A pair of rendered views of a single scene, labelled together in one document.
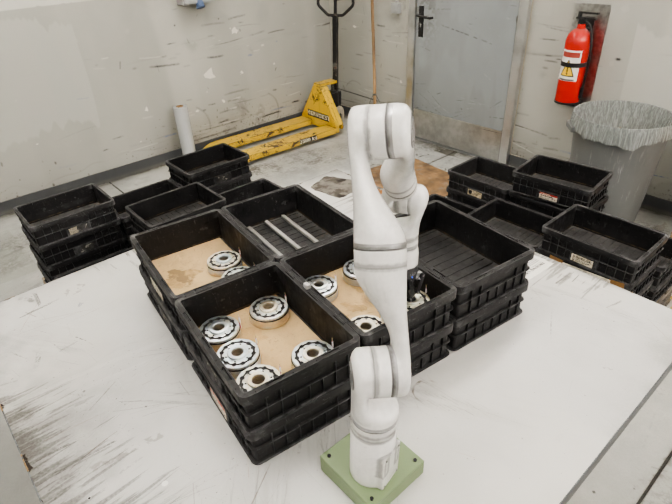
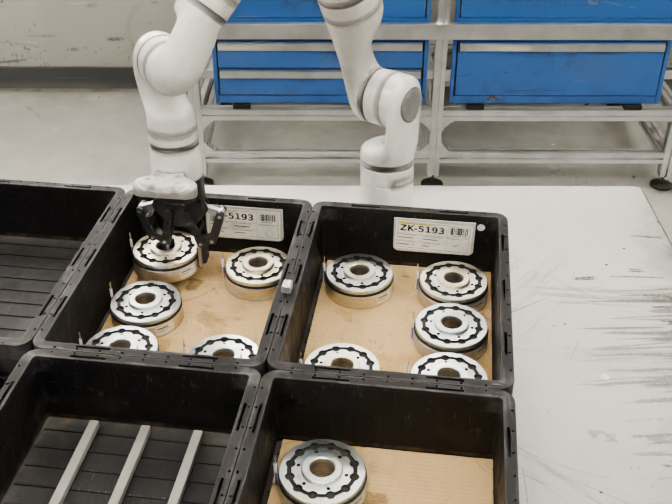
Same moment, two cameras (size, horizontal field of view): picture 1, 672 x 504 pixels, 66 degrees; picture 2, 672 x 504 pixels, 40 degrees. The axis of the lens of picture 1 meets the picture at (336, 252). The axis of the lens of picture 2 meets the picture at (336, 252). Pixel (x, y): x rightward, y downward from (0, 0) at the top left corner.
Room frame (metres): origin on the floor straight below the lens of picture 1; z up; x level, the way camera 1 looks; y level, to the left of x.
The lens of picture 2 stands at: (1.79, 0.78, 1.67)
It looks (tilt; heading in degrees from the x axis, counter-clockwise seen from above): 34 degrees down; 220
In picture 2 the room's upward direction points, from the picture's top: straight up
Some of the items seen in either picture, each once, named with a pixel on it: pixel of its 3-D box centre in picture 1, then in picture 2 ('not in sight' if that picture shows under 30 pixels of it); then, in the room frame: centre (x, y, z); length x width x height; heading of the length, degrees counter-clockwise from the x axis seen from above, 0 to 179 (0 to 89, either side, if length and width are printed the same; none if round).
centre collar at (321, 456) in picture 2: not in sight; (322, 468); (1.23, 0.28, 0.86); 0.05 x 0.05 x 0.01
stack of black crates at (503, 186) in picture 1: (487, 198); not in sight; (2.69, -0.90, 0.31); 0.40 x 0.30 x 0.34; 40
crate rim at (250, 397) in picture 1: (262, 322); (399, 288); (0.95, 0.18, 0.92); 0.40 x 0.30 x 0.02; 33
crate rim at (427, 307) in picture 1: (363, 277); (187, 272); (1.11, -0.07, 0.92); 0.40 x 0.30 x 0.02; 33
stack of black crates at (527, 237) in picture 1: (509, 250); not in sight; (2.13, -0.85, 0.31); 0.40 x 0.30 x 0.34; 40
